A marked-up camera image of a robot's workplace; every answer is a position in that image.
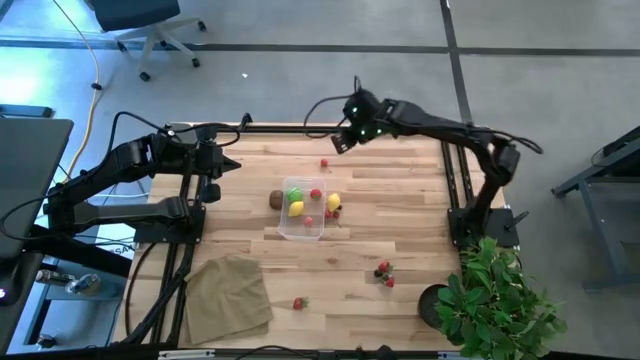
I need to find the green leafy plant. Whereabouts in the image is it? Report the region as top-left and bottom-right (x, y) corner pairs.
(433, 236), (570, 360)

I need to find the dark office chair white base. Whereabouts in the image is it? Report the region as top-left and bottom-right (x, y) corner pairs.
(83, 0), (208, 83)

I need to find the clear plastic tupperware container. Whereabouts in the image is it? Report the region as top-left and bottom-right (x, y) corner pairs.
(277, 175), (328, 244)

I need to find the yellow cable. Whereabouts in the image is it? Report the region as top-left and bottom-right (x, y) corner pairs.
(51, 0), (102, 184)

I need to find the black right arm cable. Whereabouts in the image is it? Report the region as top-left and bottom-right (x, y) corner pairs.
(303, 74), (364, 140)

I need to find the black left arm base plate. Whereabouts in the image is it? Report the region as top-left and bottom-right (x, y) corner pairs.
(133, 204), (207, 245)

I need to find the white printed sheet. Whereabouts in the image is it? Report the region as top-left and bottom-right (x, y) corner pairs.
(94, 222), (139, 261)

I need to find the black flat device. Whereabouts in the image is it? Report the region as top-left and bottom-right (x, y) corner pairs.
(0, 103), (55, 119)

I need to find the clear plastic bottle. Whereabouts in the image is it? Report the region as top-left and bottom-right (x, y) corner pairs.
(63, 272), (102, 296)
(33, 268), (76, 287)

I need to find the grey metal stand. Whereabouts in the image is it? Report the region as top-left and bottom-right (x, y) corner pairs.
(551, 124), (640, 294)

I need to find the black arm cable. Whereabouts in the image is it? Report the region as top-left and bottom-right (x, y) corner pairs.
(303, 74), (364, 140)
(107, 110), (242, 151)

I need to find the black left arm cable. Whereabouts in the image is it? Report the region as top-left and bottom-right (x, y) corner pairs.
(107, 110), (242, 151)

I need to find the black plant pot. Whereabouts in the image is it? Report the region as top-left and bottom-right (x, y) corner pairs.
(416, 283), (451, 330)

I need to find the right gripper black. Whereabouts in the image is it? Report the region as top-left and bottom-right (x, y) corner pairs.
(330, 88), (389, 155)

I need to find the olive green cloth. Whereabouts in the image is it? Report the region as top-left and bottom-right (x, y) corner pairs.
(183, 255), (275, 347)

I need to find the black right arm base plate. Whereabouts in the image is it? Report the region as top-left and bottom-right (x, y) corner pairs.
(447, 207), (530, 250)

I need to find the dark grey desk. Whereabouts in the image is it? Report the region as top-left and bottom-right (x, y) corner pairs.
(0, 117), (75, 354)

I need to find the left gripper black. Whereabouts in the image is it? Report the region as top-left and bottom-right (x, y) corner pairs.
(193, 141), (243, 180)

